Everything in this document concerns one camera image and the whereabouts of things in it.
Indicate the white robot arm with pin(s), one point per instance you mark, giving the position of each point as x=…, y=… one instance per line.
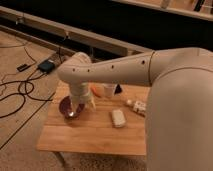
x=179, y=111

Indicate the dark triangular object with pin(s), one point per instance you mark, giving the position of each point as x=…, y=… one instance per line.
x=118, y=89

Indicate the dark power adapter box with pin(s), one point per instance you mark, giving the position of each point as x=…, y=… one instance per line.
x=46, y=66

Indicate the white sponge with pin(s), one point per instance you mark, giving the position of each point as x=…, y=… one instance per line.
x=118, y=118

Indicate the dark purple bowl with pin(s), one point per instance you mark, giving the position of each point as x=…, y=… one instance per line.
x=67, y=110

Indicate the wooden table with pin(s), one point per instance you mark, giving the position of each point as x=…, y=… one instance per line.
x=93, y=130

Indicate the white cup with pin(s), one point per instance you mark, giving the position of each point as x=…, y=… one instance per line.
x=109, y=90

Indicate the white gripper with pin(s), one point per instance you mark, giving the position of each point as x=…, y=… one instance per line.
x=81, y=94

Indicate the small black device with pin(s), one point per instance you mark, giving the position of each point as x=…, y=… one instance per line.
x=23, y=67

